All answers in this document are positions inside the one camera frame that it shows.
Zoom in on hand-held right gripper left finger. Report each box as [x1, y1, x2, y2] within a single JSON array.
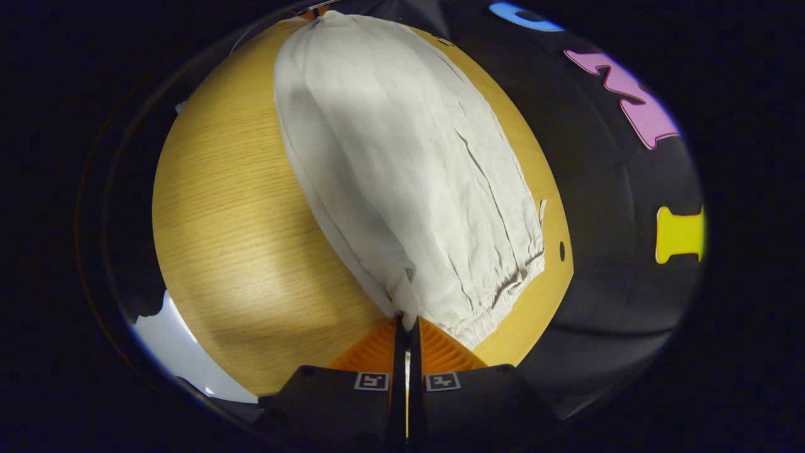
[[255, 316, 407, 453]]

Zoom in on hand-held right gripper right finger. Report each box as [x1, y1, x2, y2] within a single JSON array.
[[408, 316, 560, 453]]

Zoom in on white jeans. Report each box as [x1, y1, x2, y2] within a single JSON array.
[[273, 9, 547, 350]]

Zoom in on black backdrop cloth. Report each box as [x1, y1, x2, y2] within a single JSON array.
[[352, 0, 706, 416]]

